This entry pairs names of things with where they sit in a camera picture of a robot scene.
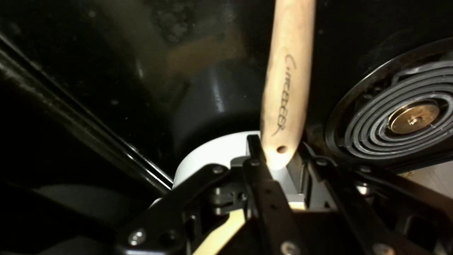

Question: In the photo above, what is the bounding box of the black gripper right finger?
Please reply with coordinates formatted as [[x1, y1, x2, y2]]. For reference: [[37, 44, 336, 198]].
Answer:
[[295, 140, 453, 255]]

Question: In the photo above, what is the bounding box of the black electric stove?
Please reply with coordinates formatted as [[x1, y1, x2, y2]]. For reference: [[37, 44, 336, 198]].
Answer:
[[0, 0, 453, 255]]

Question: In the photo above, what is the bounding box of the black coil burner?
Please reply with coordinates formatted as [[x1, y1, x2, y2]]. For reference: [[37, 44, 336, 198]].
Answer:
[[325, 35, 453, 176]]

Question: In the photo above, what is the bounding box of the wooden cooking spoon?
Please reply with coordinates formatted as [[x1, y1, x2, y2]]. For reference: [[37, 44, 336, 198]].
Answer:
[[259, 0, 319, 171]]

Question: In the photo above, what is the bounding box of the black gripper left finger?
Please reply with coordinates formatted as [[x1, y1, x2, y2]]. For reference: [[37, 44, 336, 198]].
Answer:
[[112, 133, 309, 255]]

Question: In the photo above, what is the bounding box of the white two-handled pot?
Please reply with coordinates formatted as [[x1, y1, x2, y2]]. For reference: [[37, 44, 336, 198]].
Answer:
[[172, 129, 303, 211]]

